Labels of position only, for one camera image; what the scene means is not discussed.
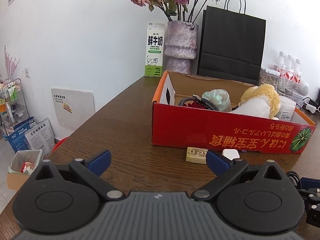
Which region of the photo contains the yellow white plush toy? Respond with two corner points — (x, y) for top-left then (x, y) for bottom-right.
(231, 83), (280, 119)

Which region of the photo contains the pastel tie-dye plush ball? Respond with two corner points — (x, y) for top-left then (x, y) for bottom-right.
(202, 89), (232, 112)

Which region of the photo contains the red fabric rose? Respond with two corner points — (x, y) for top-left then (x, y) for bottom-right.
(188, 101), (201, 108)

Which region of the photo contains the red plastic bucket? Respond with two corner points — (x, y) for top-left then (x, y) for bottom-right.
(52, 137), (68, 152)

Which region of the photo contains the white printed paper package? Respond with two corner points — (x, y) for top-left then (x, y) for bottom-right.
(24, 118), (55, 156)

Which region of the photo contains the blue white paper package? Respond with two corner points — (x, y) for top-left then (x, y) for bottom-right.
(5, 116), (36, 153)

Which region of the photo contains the beige wrapped soap bar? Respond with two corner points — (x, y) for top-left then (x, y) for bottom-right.
(185, 147), (208, 164)

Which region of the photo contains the white plastic jar with label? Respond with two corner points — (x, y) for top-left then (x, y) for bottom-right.
(276, 96), (296, 121)

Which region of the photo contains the white round speaker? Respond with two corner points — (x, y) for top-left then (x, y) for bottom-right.
(297, 80), (309, 96)

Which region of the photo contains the clear drinking glass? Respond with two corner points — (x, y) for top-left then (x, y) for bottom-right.
(277, 77), (299, 98)

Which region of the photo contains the red label water bottle right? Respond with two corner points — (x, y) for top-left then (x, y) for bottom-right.
(293, 59), (302, 84)

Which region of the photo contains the red label water bottle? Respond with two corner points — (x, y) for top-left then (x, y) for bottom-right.
(285, 55), (295, 81)
(293, 59), (302, 84)
(274, 51), (286, 78)

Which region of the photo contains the red orange cardboard box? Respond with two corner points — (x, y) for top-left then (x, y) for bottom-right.
(151, 72), (316, 154)

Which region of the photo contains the red label water bottle middle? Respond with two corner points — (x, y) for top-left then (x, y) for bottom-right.
(285, 55), (295, 81)

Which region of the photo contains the clear jar with seeds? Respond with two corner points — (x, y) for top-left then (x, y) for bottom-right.
(258, 67), (280, 88)

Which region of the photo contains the red label water bottle left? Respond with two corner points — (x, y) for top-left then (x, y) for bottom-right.
(274, 51), (286, 78)

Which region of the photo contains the black paper shopping bag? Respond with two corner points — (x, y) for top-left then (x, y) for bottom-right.
(197, 0), (266, 85)

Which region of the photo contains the purple speckled ceramic vase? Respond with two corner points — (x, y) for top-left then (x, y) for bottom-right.
(164, 21), (199, 74)

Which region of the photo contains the green white milk carton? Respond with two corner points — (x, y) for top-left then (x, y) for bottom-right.
(145, 23), (165, 77)

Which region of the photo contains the thin black cable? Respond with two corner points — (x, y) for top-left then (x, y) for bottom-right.
(286, 171), (304, 193)

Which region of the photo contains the metal wire storage shelf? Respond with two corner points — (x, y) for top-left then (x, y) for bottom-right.
(1, 78), (30, 137)

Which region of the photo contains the white wall switch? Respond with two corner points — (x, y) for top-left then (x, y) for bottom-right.
(24, 68), (30, 77)

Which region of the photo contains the pink purple wall decoration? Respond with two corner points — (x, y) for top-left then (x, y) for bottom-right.
(4, 46), (20, 80)

